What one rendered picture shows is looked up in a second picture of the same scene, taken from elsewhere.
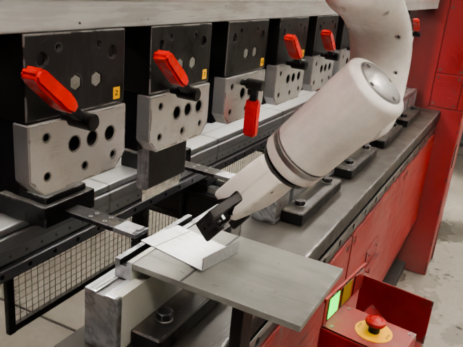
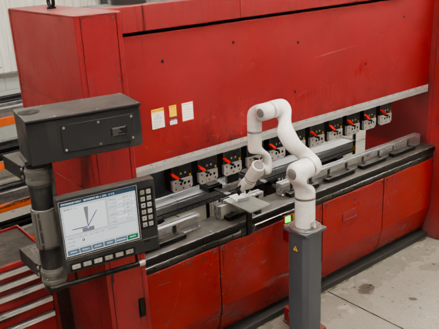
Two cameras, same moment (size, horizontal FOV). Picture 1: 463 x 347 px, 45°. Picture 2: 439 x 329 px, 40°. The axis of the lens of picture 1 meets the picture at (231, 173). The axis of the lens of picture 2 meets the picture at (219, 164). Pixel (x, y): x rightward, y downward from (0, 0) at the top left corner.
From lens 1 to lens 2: 316 cm
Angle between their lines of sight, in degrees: 25
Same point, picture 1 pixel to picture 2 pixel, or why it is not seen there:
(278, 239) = (279, 200)
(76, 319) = not seen: hidden behind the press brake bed
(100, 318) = (217, 211)
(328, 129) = (250, 173)
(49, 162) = (202, 179)
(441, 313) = (430, 257)
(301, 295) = (255, 207)
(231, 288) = (242, 205)
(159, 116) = (226, 169)
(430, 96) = (429, 137)
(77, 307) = not seen: hidden behind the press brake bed
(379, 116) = (256, 172)
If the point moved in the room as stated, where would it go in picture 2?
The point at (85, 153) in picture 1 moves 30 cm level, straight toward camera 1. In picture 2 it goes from (209, 177) to (200, 195)
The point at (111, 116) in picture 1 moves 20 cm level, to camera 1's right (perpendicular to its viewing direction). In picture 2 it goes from (214, 170) to (243, 173)
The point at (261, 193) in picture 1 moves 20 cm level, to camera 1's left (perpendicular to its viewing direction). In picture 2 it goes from (243, 185) to (215, 181)
